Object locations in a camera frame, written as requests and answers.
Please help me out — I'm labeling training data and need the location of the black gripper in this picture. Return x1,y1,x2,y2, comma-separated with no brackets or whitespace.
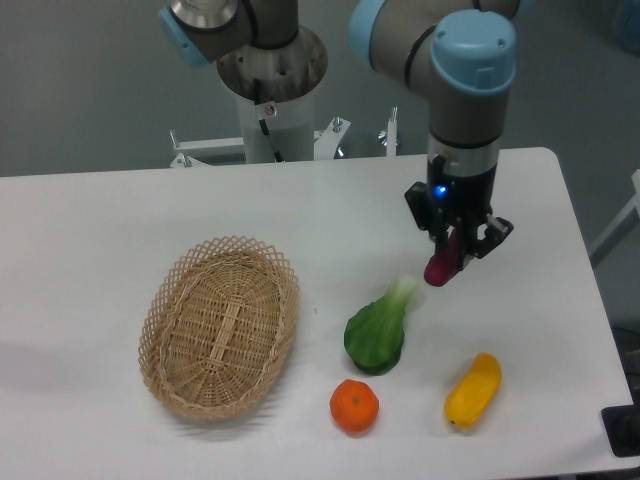
404,155,514,272

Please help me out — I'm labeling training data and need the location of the purple sweet potato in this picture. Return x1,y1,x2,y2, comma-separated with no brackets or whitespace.
424,228,462,287

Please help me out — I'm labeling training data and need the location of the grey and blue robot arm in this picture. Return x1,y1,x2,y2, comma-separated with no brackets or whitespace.
159,1,522,286

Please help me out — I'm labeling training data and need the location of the oval wicker basket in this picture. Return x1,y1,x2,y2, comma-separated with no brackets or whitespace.
138,236,299,421

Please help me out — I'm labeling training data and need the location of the green bok choy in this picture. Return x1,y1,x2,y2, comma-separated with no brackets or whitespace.
343,275,419,376

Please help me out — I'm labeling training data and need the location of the yellow mango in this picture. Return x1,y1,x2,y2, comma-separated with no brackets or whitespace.
444,352,502,429

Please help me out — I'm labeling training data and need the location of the orange tangerine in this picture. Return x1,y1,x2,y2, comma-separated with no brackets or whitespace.
329,379,380,434

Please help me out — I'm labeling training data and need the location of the black box at table edge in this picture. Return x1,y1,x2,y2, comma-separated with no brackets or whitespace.
601,405,639,458

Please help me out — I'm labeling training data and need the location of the blue object top right corner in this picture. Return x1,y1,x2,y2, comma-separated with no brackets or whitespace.
613,0,639,55

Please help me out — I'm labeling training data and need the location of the white frame at right edge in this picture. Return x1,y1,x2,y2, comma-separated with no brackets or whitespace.
588,170,639,268

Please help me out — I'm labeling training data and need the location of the black cable on pedestal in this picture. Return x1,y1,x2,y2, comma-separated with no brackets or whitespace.
252,78,286,164

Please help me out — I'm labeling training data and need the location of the white metal base frame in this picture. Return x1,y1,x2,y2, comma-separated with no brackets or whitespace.
169,107,402,168

